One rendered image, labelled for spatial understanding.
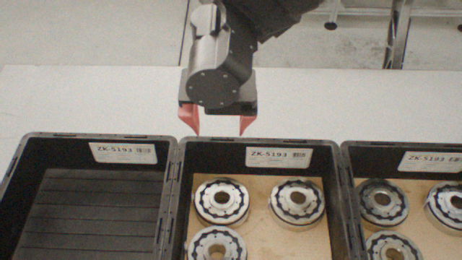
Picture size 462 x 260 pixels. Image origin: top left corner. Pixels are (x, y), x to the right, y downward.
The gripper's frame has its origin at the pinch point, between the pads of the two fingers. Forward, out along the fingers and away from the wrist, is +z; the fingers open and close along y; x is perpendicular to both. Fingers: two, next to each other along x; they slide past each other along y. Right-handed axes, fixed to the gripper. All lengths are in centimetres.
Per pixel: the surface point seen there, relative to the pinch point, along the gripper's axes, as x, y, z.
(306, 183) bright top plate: 4.3, 16.1, 20.4
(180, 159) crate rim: 4.3, -7.4, 13.1
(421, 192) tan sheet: 4.8, 39.5, 23.6
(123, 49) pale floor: 154, -64, 105
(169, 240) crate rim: -11.0, -7.9, 14.6
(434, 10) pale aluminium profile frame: 178, 118, 93
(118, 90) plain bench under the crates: 46, -32, 36
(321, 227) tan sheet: -3.4, 18.6, 23.4
